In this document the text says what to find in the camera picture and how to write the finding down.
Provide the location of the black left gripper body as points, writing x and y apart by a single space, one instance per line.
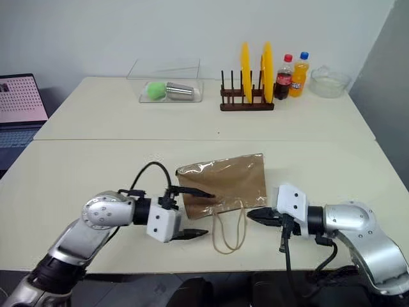
167 199

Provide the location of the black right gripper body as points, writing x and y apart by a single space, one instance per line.
289 225

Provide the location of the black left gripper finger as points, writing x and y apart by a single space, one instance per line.
191 234
191 191

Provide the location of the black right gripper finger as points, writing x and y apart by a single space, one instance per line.
265 221
262 213

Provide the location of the brown paper bag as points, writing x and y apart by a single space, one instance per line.
223 185

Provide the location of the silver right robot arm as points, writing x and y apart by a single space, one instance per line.
358 224

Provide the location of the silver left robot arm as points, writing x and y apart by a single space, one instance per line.
102 212

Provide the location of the dark rounded shape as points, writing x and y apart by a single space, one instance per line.
191 292

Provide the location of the dark brown dish rack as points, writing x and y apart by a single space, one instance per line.
236 106

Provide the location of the stainless steel cup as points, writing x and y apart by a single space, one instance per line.
180 91

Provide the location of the green sponge ball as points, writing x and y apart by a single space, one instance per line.
155 91

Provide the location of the clear plastic box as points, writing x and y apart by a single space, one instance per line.
191 76

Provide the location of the yellow plate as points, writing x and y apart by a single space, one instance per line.
267 72
245 73

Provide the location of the cola bottle red cap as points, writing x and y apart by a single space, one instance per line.
283 80

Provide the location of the orange soda bottle blue cap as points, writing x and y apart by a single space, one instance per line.
299 78

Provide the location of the clear glass bowl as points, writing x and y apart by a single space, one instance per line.
329 83

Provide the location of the open laptop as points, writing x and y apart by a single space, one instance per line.
19 105

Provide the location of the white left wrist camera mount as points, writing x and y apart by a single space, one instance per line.
163 222

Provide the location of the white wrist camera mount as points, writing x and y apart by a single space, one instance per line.
292 201
163 222

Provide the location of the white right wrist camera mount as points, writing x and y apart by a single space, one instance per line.
292 201

